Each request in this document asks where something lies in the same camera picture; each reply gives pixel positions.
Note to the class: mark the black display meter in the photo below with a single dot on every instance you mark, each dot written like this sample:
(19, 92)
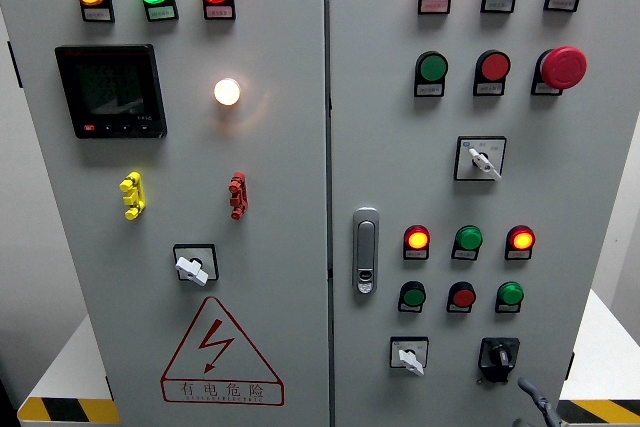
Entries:
(111, 91)

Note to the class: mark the silver door lock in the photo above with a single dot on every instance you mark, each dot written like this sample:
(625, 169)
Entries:
(366, 247)

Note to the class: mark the small green push button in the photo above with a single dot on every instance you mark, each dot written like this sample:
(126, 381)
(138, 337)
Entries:
(413, 296)

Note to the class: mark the small green lamp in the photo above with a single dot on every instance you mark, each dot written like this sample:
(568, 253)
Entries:
(510, 293)
(469, 238)

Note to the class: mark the small red lamp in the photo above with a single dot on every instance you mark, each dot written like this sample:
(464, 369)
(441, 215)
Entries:
(416, 238)
(521, 239)

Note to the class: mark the grey cabinet door with display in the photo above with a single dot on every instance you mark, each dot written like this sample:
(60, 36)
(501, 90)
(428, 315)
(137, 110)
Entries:
(280, 172)

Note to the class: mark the large red stop button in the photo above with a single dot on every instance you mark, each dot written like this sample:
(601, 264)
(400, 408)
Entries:
(563, 67)

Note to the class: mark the grey cabinet door with lock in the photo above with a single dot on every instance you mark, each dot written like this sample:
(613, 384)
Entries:
(550, 172)

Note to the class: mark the white lamp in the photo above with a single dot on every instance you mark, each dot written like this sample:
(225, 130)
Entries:
(227, 92)

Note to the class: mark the large green push button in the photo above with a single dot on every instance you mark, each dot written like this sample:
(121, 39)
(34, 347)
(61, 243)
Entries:
(433, 66)

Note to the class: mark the red warning triangle sign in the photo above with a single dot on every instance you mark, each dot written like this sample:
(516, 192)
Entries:
(222, 389)

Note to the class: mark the small red push button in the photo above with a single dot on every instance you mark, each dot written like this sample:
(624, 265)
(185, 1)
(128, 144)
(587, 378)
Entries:
(462, 297)

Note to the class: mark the small label plate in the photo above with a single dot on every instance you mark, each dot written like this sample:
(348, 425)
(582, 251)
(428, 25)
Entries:
(161, 12)
(220, 12)
(98, 14)
(488, 89)
(561, 3)
(517, 255)
(409, 309)
(507, 309)
(463, 255)
(543, 89)
(434, 6)
(457, 309)
(429, 90)
(415, 255)
(497, 4)

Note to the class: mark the black door hinge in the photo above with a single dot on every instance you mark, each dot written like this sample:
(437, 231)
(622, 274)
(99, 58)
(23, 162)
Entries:
(15, 64)
(109, 388)
(570, 366)

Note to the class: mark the large red push button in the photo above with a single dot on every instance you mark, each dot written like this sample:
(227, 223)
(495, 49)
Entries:
(494, 66)

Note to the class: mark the black yellow striped tape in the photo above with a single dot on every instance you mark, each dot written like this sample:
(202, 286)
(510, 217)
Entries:
(605, 412)
(70, 411)

